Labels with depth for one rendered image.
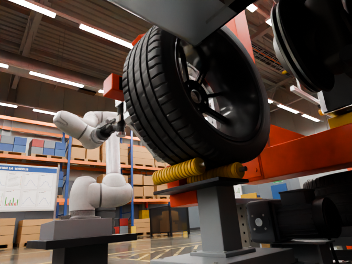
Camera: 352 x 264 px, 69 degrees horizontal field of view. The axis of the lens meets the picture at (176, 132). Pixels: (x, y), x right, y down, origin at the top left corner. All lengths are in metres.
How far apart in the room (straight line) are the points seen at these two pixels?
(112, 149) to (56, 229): 0.66
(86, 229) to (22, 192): 5.29
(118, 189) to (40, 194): 5.24
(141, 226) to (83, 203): 10.08
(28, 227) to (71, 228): 8.66
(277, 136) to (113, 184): 1.05
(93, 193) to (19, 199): 5.16
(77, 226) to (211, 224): 0.90
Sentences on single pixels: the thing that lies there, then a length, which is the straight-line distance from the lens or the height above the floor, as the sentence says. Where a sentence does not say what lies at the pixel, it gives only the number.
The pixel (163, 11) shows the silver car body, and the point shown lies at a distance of 0.58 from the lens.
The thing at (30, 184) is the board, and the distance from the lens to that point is 6.91.
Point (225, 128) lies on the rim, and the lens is 1.26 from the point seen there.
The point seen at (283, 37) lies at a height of 0.81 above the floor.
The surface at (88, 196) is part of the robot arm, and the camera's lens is 1.73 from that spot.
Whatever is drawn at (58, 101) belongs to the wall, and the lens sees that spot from 12.89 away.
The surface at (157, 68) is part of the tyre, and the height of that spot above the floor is 0.79.
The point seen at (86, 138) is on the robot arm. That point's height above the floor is 0.82.
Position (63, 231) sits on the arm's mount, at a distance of 1.60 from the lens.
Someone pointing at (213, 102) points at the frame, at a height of 0.92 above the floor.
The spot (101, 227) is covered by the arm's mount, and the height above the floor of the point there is 0.34.
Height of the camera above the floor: 0.33
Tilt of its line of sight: 20 degrees up
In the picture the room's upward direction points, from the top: 4 degrees counter-clockwise
